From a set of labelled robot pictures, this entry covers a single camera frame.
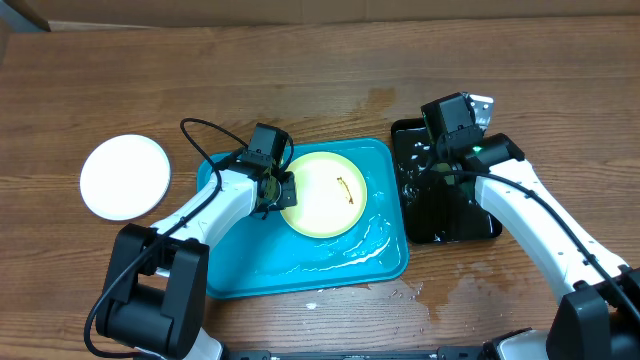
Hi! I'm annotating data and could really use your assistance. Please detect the teal plastic tray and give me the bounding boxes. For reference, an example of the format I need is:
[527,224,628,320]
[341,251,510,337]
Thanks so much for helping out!
[207,138,409,299]

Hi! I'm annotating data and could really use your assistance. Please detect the cardboard backdrop panel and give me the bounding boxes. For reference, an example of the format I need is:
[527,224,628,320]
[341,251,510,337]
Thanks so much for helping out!
[1,0,639,32]

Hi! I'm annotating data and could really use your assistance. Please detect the yellow plate with stain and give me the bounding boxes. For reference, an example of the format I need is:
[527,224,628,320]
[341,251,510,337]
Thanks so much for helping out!
[281,151,368,239]

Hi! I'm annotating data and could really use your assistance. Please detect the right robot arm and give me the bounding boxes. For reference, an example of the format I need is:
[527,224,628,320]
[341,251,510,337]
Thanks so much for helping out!
[421,92,639,360]

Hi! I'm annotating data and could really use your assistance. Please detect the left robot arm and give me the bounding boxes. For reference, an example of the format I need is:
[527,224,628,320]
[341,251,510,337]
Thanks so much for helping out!
[83,123,297,360]

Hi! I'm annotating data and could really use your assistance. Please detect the white plate with stain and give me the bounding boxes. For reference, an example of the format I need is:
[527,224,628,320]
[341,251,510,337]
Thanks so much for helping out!
[79,134,171,221]

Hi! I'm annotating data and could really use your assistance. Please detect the black rectangular tray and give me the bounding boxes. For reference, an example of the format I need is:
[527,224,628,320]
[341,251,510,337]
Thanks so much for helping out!
[391,118,503,244]

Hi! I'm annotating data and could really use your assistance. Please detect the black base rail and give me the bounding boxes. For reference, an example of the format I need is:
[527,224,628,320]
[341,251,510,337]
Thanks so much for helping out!
[213,346,491,360]

